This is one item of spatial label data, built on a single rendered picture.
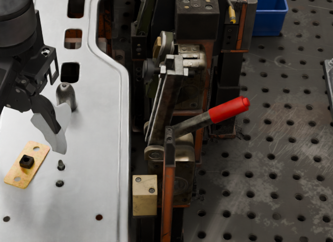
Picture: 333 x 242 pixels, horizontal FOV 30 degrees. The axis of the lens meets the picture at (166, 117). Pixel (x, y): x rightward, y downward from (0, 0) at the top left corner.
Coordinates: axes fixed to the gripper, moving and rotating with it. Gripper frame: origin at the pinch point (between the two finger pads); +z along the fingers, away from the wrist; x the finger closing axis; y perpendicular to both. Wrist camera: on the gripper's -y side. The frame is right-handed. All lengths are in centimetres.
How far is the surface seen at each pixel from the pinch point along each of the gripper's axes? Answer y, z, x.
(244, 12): 40.1, -0.4, -22.5
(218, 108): 9.8, -8.0, -26.1
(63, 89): 12.4, 0.6, -0.5
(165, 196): -3.7, -3.8, -23.3
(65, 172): 0.8, 5.2, -6.0
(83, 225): -6.6, 5.1, -12.4
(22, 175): -2.2, 4.9, -0.4
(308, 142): 46, 35, -40
